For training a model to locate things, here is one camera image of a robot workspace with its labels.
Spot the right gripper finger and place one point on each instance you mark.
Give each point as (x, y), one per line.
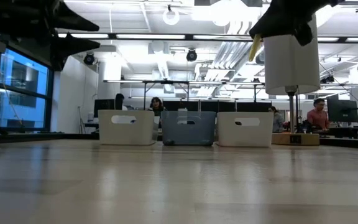
(281, 18)

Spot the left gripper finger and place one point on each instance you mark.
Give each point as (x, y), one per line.
(67, 46)
(70, 20)

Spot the yellow highlighter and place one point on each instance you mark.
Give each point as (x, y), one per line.
(254, 49)

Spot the white lamp with wooden base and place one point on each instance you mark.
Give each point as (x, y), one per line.
(291, 62)

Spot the black computer monitor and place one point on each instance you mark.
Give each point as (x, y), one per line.
(104, 107)
(342, 109)

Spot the person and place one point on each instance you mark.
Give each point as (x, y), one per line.
(318, 119)
(120, 101)
(277, 119)
(157, 104)

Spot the black desk partition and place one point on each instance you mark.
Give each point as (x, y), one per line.
(222, 106)

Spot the black office desk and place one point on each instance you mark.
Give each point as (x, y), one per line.
(346, 132)

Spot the white plastic bin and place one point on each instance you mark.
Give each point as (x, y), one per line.
(244, 137)
(141, 130)

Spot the grey plastic bin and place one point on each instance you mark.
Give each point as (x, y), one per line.
(188, 133)

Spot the black ceiling camera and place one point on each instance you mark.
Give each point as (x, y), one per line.
(89, 59)
(191, 55)

